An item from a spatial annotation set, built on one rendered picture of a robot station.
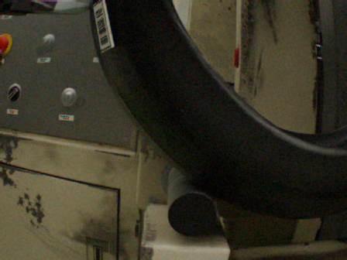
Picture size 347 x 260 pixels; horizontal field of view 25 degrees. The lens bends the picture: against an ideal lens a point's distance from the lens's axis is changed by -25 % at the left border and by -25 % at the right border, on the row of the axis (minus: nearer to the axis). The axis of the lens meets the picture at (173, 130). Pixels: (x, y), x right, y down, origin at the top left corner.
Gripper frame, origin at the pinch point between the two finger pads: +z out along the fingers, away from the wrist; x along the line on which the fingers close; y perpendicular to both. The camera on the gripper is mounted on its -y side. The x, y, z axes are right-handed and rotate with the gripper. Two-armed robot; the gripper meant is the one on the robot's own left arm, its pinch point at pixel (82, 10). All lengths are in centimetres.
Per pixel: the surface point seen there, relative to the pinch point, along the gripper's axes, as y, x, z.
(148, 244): -21.6, -10.1, 13.3
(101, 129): -16, 57, 3
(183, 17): 72, 989, 9
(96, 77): -9, 57, 0
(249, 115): -7.7, -11.8, 19.3
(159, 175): -17.8, 24.2, 13.3
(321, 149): -8.9, -11.9, 28.2
